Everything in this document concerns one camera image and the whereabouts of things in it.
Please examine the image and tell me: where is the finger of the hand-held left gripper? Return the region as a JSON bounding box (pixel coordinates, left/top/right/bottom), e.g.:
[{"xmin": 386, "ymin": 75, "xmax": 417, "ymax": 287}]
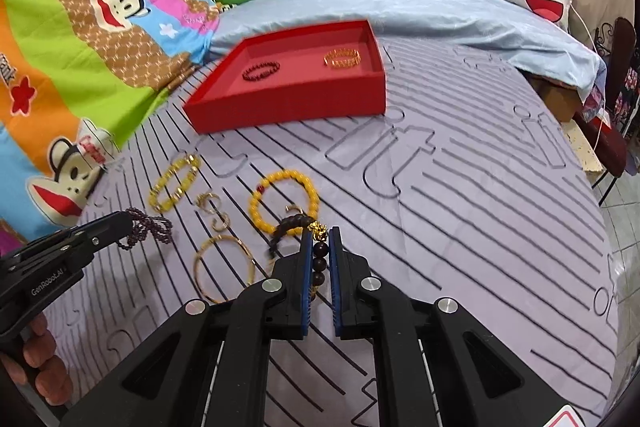
[
  {"xmin": 25, "ymin": 210, "xmax": 137, "ymax": 253},
  {"xmin": 60, "ymin": 223, "xmax": 124, "ymax": 261}
]

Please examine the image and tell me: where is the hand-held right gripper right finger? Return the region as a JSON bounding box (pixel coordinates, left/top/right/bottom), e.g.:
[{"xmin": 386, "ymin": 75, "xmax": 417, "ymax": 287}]
[{"xmin": 327, "ymin": 226, "xmax": 598, "ymax": 427}]

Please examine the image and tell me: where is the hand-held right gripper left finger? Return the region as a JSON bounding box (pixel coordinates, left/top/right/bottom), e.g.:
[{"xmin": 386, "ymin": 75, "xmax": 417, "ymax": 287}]
[{"xmin": 60, "ymin": 227, "xmax": 313, "ymax": 427}]

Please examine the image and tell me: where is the dark wood bracelet gold charm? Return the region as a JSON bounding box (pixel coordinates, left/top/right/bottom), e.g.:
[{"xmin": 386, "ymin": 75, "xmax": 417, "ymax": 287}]
[{"xmin": 267, "ymin": 213, "xmax": 333, "ymax": 303}]

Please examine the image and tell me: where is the garnet bead bracelet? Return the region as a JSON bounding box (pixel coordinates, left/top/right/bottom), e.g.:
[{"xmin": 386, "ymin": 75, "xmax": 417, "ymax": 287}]
[{"xmin": 116, "ymin": 207, "xmax": 175, "ymax": 252}]

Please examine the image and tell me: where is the amber and gold bracelet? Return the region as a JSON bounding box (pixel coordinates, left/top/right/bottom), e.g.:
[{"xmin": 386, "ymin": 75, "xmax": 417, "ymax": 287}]
[{"xmin": 147, "ymin": 154, "xmax": 202, "ymax": 214}]

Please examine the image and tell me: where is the thin gold bangle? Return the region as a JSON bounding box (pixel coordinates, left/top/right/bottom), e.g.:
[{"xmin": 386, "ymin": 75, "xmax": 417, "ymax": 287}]
[{"xmin": 192, "ymin": 234, "xmax": 257, "ymax": 305}]

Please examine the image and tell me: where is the yellow bead bracelet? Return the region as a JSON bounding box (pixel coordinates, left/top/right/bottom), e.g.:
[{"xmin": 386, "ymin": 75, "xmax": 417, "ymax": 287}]
[{"xmin": 249, "ymin": 170, "xmax": 321, "ymax": 238}]

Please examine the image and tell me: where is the red jewelry box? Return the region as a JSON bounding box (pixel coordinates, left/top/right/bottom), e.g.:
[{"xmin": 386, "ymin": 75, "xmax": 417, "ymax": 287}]
[{"xmin": 182, "ymin": 20, "xmax": 388, "ymax": 135}]

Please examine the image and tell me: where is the person's left hand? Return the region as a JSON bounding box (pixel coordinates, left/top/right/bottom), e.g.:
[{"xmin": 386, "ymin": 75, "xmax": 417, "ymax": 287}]
[{"xmin": 0, "ymin": 314, "xmax": 74, "ymax": 408}]

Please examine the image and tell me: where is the cartoon monkey printed blanket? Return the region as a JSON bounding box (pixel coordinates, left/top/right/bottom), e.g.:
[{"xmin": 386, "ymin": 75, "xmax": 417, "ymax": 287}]
[{"xmin": 0, "ymin": 0, "xmax": 223, "ymax": 253}]

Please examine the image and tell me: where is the beige speckled board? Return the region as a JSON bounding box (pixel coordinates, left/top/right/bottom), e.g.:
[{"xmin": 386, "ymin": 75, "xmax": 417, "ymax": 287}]
[{"xmin": 565, "ymin": 122, "xmax": 603, "ymax": 172}]

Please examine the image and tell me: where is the cardboard box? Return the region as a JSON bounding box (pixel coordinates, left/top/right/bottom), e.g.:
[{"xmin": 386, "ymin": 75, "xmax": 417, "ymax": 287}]
[{"xmin": 530, "ymin": 74, "xmax": 583, "ymax": 122}]

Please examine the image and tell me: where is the light blue blanket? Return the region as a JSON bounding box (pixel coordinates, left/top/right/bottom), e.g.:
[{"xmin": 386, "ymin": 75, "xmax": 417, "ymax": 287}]
[{"xmin": 207, "ymin": 0, "xmax": 608, "ymax": 105}]

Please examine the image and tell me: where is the red seat cushion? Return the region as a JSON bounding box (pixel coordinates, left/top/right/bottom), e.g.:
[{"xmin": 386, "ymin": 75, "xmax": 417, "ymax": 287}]
[{"xmin": 575, "ymin": 107, "xmax": 628, "ymax": 178}]

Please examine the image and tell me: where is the patterned pink cloth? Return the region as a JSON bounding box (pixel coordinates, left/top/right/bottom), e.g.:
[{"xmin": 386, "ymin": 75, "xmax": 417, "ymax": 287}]
[{"xmin": 582, "ymin": 57, "xmax": 608, "ymax": 122}]

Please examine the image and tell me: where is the dark metal chair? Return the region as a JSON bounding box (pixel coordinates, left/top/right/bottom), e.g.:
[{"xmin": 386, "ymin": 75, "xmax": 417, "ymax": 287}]
[{"xmin": 595, "ymin": 17, "xmax": 640, "ymax": 208}]

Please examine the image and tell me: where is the dark red bead bracelet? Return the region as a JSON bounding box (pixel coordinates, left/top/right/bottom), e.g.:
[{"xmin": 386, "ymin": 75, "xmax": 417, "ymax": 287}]
[{"xmin": 242, "ymin": 61, "xmax": 281, "ymax": 82}]

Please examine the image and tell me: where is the gold chain bracelet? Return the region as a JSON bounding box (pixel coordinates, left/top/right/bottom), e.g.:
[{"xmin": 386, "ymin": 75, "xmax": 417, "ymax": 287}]
[{"xmin": 321, "ymin": 48, "xmax": 362, "ymax": 68}]

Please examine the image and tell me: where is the white cable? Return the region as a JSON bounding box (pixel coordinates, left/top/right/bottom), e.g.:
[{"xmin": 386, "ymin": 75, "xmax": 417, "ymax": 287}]
[{"xmin": 517, "ymin": 0, "xmax": 608, "ymax": 158}]

